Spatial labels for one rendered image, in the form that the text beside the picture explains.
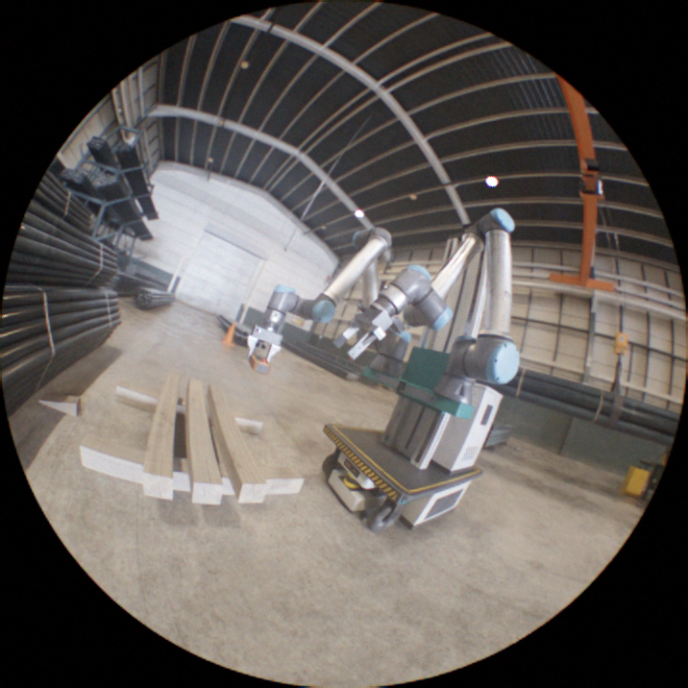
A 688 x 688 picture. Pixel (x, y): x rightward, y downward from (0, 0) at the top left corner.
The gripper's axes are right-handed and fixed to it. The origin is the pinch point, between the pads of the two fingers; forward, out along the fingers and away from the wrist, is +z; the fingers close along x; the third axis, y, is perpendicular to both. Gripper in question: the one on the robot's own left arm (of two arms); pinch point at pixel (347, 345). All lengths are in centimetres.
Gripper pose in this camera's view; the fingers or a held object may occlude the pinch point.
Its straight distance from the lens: 64.8
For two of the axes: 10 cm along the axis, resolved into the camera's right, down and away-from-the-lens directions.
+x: 3.1, 2.0, -9.3
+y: -6.3, -6.9, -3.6
